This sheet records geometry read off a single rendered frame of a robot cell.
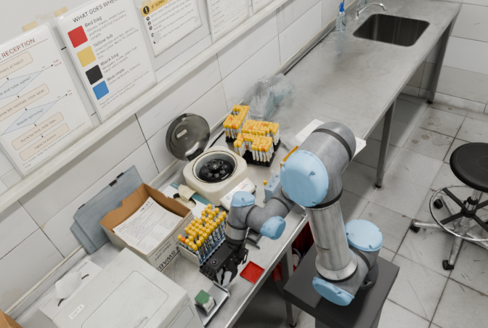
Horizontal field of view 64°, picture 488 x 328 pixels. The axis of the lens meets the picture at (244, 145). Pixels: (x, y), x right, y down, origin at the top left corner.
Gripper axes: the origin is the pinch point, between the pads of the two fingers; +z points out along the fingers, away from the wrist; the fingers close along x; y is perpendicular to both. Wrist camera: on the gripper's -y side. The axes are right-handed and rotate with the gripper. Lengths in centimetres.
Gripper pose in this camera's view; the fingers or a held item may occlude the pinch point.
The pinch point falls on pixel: (221, 286)
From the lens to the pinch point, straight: 144.4
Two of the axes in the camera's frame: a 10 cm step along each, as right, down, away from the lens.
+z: -1.9, 9.3, 3.1
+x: -8.0, -3.3, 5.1
